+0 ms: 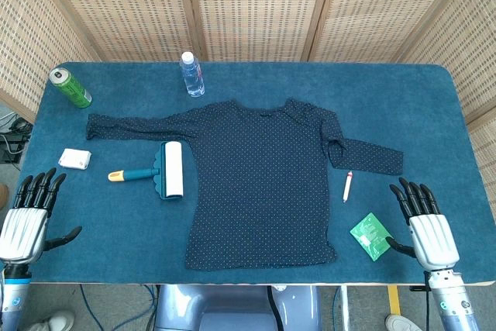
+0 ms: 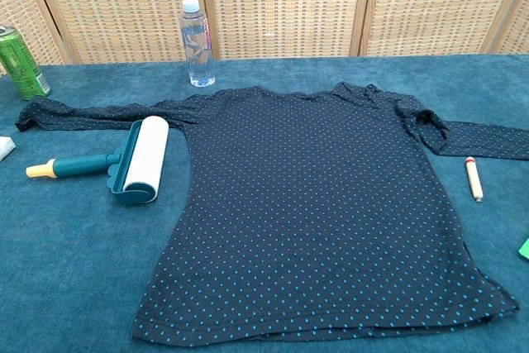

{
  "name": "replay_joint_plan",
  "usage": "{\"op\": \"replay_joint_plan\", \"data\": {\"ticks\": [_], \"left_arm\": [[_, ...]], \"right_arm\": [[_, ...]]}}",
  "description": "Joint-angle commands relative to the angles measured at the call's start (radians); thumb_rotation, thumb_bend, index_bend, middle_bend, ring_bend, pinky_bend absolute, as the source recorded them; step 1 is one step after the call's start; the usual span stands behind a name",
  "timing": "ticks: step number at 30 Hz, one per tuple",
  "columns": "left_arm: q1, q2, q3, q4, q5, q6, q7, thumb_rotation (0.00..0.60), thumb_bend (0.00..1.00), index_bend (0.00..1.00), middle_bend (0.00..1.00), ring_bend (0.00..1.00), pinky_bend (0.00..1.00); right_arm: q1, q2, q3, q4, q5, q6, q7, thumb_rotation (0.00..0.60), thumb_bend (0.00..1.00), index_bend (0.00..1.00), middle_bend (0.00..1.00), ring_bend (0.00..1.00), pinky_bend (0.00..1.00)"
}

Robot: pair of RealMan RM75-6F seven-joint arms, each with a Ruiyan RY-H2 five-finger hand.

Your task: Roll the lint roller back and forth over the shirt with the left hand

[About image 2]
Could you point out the teal lint roller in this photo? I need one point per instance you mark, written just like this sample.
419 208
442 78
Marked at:
141 154

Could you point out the navy polka dot shirt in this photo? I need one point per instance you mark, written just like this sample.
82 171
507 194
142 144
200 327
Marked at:
310 204

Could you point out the clear plastic water bottle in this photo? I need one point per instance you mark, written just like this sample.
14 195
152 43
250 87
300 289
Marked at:
198 47

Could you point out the woven wooden folding screen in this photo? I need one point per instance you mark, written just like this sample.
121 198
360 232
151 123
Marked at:
289 6

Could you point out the white red-tipped pen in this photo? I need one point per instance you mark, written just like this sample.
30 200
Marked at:
474 179

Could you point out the teal carpet table cover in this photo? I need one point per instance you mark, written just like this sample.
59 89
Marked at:
62 266

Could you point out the green drink can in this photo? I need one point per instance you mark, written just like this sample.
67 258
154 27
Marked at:
22 63

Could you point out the small white tissue pack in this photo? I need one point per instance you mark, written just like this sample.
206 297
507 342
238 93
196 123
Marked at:
6 149

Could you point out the green foil packet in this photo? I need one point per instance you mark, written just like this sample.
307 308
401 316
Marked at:
525 249

